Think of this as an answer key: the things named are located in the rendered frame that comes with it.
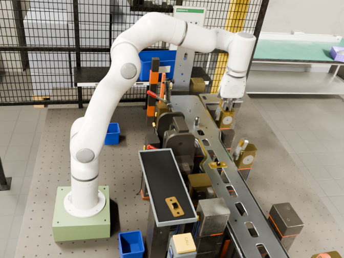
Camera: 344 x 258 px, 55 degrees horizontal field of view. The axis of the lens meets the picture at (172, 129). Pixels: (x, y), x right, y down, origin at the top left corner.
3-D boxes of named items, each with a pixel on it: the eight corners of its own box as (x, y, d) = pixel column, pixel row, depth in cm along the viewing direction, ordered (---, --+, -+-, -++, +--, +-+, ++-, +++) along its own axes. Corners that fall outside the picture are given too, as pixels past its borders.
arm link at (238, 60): (223, 60, 135) (231, 70, 128) (231, 29, 128) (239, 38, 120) (242, 61, 137) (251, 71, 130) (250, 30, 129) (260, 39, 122)
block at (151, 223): (165, 263, 146) (178, 193, 120) (147, 265, 144) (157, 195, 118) (160, 243, 154) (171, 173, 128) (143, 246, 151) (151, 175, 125)
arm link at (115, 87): (93, 147, 145) (93, 172, 132) (66, 140, 140) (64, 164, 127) (144, 48, 125) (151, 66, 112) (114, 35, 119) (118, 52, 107)
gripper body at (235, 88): (227, 75, 130) (221, 99, 136) (251, 76, 132) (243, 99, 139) (221, 66, 135) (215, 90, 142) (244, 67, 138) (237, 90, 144)
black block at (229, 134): (229, 172, 201) (240, 133, 184) (214, 173, 198) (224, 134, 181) (226, 166, 205) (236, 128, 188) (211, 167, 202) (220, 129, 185)
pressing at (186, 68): (188, 89, 216) (196, 39, 196) (171, 89, 213) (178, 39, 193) (188, 89, 216) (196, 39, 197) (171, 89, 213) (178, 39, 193)
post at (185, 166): (178, 230, 161) (191, 170, 138) (168, 231, 160) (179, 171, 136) (175, 221, 165) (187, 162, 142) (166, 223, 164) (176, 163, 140)
